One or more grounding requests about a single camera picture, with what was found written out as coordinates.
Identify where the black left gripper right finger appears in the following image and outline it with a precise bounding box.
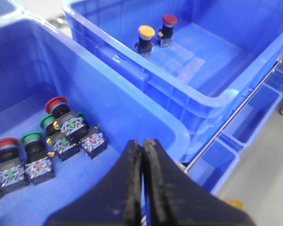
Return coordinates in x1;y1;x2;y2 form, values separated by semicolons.
143;138;255;226

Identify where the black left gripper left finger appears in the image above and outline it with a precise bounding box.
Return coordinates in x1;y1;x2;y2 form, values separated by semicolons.
46;140;142;226

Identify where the yellow mushroom push button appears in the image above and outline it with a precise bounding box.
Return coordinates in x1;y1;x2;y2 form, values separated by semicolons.
134;25;156;59

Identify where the red mushroom push button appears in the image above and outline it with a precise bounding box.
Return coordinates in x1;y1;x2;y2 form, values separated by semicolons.
158;14;178;47

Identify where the blue bin with buttons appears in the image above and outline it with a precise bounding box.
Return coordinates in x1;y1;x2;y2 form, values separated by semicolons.
0;17;189;226

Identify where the lower right blue bin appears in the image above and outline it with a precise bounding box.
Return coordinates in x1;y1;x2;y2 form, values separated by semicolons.
187;67;283;194

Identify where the black contact block red mark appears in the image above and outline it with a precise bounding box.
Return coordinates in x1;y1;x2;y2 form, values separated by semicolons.
79;126;108;159

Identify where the green button lower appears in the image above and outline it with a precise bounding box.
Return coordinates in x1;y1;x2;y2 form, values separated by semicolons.
20;131;55;185

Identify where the green button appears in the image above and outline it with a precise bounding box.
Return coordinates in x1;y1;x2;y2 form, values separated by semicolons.
20;131;55;185
39;114;81;162

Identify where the green button upper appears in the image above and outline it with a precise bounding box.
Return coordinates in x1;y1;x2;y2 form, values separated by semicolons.
39;114;81;162

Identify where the red button top left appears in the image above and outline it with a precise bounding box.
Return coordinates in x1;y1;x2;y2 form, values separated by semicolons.
45;96;89;143

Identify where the red button far left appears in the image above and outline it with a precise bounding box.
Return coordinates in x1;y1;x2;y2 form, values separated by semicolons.
0;137;28;194

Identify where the blue target bin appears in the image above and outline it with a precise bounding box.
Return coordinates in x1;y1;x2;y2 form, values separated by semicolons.
62;0;283;124

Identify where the steel shelf front rail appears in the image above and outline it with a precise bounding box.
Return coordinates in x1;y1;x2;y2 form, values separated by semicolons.
183;54;283;174

